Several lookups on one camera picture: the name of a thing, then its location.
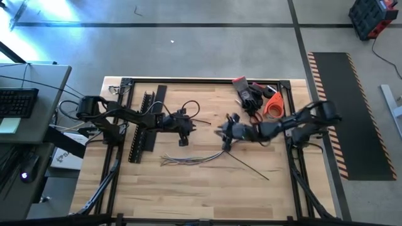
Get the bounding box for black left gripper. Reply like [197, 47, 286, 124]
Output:
[165, 108, 197, 148]

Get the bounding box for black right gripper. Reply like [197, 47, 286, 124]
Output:
[214, 112, 254, 151]

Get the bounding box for green insulated wire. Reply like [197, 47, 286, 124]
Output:
[160, 150, 225, 161]

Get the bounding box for black duct cover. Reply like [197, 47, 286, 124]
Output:
[143, 84, 168, 152]

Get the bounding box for black slotted wire duct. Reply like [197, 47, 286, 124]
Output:
[128, 90, 157, 164]

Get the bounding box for black work glove red cuff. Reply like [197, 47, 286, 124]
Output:
[249, 82, 265, 109]
[232, 76, 257, 112]

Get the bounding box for black tape roll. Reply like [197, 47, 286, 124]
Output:
[262, 85, 278, 99]

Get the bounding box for orange tape dispenser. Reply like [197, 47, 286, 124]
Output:
[263, 91, 285, 119]

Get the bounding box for black desk support bar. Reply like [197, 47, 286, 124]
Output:
[43, 125, 87, 159]

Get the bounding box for white cardboard box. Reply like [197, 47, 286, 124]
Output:
[50, 131, 85, 172]

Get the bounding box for black hazard-striped floor mat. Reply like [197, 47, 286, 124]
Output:
[307, 51, 398, 182]

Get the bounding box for light gray desk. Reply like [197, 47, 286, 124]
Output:
[0, 62, 72, 145]

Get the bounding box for black computer mouse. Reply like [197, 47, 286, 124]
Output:
[19, 155, 40, 185]

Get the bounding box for black keyboard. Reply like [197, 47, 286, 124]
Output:
[0, 87, 40, 119]

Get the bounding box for pale green note pad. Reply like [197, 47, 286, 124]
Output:
[0, 117, 22, 135]

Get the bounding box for black and red tool case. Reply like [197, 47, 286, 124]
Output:
[347, 0, 399, 41]

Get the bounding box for black diagonal pole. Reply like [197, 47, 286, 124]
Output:
[0, 40, 26, 64]

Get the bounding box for dark gray desk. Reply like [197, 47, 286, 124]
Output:
[0, 143, 56, 220]

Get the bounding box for red handled scissors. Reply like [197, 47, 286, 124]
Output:
[249, 108, 264, 124]

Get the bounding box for black aluminium table frame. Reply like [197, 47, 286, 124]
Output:
[70, 77, 339, 226]

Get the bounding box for long black desk cable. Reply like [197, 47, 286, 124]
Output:
[0, 74, 83, 99]

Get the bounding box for gray metal floor rail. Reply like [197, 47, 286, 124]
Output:
[379, 83, 402, 139]

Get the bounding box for thin black floor cable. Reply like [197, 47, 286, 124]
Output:
[371, 37, 402, 81]

